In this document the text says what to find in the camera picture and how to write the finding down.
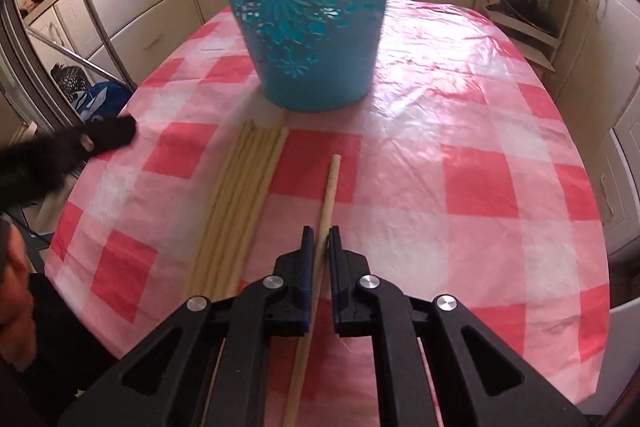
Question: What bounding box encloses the person's left hand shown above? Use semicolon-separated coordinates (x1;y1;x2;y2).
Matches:
1;225;37;372

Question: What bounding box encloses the red white checkered tablecloth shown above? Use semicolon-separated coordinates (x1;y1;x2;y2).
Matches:
46;0;610;402

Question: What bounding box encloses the blue dustpan with handle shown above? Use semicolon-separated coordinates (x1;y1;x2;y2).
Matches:
62;0;139;93

